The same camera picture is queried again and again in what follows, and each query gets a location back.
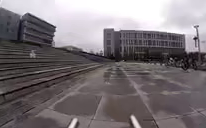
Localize large grey office building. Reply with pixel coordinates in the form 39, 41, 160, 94
103, 27, 187, 61

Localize robot's own part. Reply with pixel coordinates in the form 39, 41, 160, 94
67, 117, 79, 128
129, 114, 143, 128

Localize person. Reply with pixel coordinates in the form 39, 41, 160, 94
29, 49, 37, 60

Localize wide grey stone steps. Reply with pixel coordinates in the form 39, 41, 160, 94
0, 39, 107, 128

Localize row of parked bicycles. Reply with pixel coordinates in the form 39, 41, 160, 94
142, 53, 206, 75

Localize grey layered building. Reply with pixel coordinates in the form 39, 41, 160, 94
0, 0, 57, 47

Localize tall lamp pole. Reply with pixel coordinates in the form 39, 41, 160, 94
192, 24, 203, 65

